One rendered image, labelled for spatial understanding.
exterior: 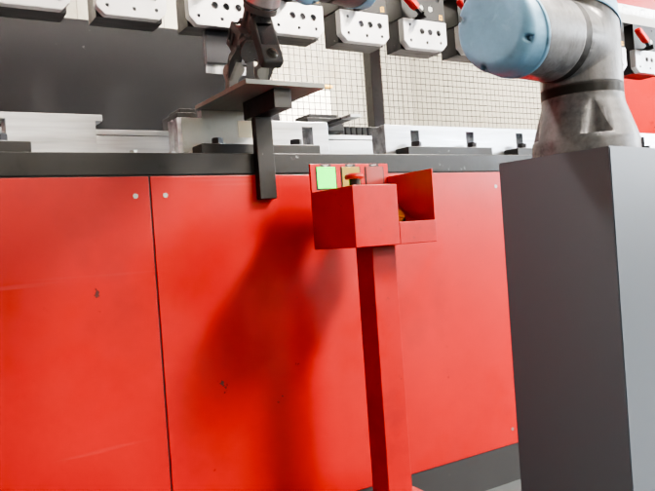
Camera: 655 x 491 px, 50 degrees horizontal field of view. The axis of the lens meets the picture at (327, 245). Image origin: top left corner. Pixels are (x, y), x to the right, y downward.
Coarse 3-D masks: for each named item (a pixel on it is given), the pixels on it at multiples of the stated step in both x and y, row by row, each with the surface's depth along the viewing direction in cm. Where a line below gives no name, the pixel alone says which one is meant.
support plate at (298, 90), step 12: (240, 84) 137; (252, 84) 136; (264, 84) 137; (276, 84) 139; (288, 84) 140; (300, 84) 142; (312, 84) 143; (324, 84) 145; (216, 96) 147; (228, 96) 146; (240, 96) 147; (252, 96) 148; (300, 96) 152; (204, 108) 157; (216, 108) 158; (228, 108) 159; (240, 108) 160
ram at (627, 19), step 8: (616, 0) 236; (624, 0) 238; (632, 0) 240; (640, 0) 243; (648, 0) 245; (648, 8) 245; (624, 16) 237; (632, 16) 240; (624, 24) 240; (640, 24) 242; (648, 24) 245
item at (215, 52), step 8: (208, 32) 161; (216, 32) 162; (224, 32) 163; (208, 40) 160; (216, 40) 162; (224, 40) 163; (208, 48) 160; (216, 48) 162; (224, 48) 163; (208, 56) 160; (216, 56) 162; (224, 56) 163; (208, 64) 161; (216, 64) 162; (224, 64) 163; (208, 72) 161; (216, 72) 162
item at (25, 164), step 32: (0, 160) 124; (32, 160) 127; (64, 160) 130; (96, 160) 133; (128, 160) 136; (160, 160) 139; (192, 160) 143; (224, 160) 147; (288, 160) 155; (320, 160) 159; (352, 160) 164; (384, 160) 168; (416, 160) 174; (448, 160) 179; (480, 160) 185; (512, 160) 191
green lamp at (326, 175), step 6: (318, 168) 148; (324, 168) 148; (330, 168) 149; (318, 174) 148; (324, 174) 148; (330, 174) 149; (318, 180) 148; (324, 180) 148; (330, 180) 149; (318, 186) 148; (324, 186) 148; (330, 186) 149
